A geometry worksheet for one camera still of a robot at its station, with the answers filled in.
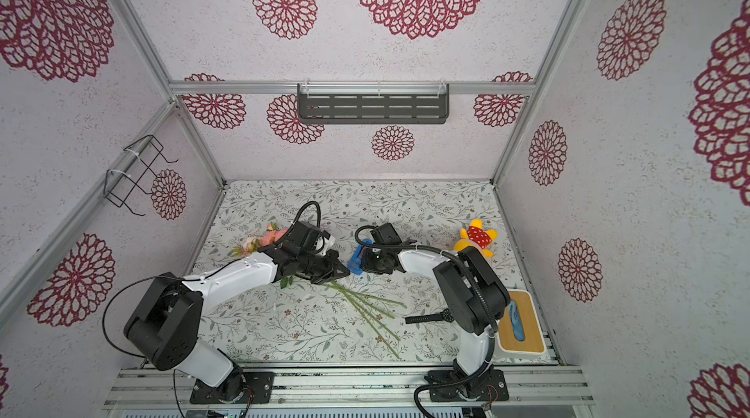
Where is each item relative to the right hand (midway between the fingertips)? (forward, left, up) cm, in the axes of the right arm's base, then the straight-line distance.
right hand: (359, 263), depth 94 cm
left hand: (-7, +2, +7) cm, 11 cm away
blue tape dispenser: (-2, +1, +4) cm, 5 cm away
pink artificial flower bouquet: (-12, -3, -2) cm, 13 cm away
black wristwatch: (-15, -26, -3) cm, 31 cm away
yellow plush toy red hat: (+10, -39, +2) cm, 40 cm away
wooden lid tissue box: (-21, -45, +1) cm, 49 cm away
